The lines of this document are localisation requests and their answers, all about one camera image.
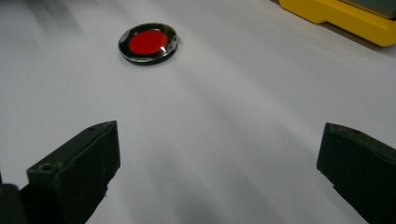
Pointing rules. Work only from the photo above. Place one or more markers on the round black red-centred disc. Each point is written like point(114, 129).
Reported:
point(148, 43)

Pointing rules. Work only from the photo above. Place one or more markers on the yellow plastic box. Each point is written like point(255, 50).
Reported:
point(348, 18)

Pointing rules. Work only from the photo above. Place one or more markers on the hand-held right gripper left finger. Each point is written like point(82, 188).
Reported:
point(71, 174)

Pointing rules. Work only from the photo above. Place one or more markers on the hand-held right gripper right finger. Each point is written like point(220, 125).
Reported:
point(361, 168)

